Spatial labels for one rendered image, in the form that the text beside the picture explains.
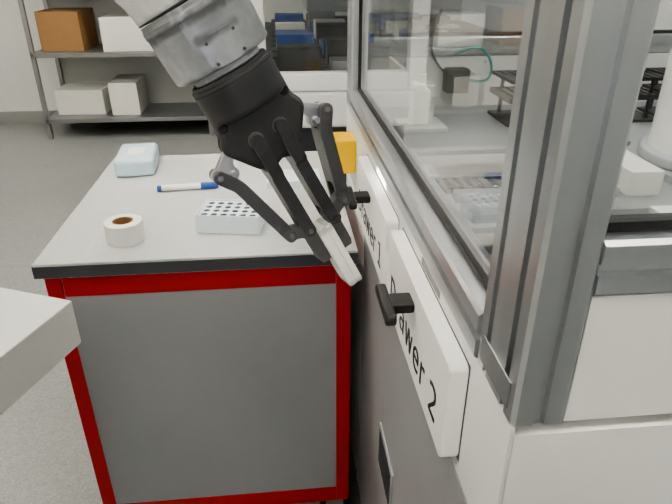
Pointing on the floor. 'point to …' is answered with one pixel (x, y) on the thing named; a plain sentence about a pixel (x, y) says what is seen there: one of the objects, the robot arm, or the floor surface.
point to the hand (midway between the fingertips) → (336, 252)
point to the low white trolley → (205, 346)
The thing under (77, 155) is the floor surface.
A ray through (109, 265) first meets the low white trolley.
